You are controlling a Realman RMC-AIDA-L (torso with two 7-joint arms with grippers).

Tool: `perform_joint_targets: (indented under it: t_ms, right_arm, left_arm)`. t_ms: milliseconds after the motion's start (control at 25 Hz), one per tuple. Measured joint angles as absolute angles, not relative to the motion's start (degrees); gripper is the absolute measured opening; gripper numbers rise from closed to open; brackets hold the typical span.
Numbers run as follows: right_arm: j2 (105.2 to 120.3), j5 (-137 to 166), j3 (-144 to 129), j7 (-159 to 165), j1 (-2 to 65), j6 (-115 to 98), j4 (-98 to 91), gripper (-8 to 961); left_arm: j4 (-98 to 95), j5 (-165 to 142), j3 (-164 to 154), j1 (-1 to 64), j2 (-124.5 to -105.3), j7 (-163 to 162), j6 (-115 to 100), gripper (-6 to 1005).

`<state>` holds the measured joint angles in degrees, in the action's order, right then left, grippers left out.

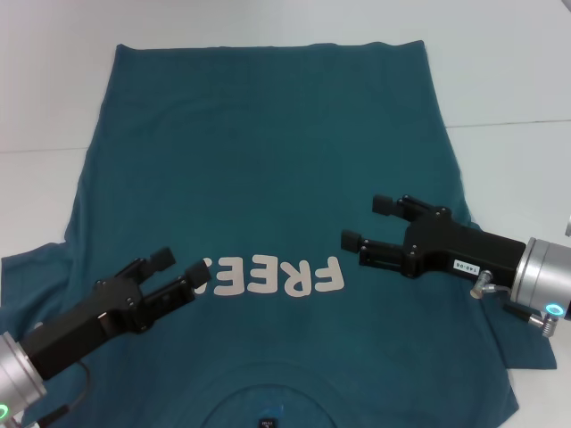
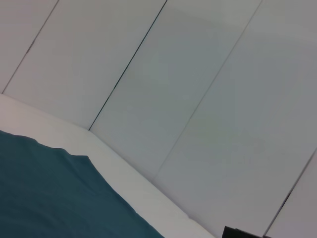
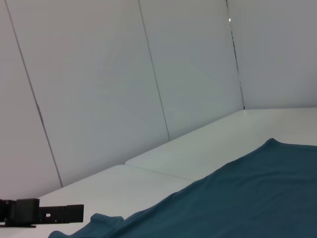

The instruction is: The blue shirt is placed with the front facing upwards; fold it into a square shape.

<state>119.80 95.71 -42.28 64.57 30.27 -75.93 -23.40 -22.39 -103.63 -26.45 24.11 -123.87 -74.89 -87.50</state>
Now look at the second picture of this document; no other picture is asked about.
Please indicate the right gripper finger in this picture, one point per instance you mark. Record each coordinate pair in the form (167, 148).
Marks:
(237, 234)

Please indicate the teal t-shirt with FREE print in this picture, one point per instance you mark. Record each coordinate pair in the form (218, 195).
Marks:
(49, 193)

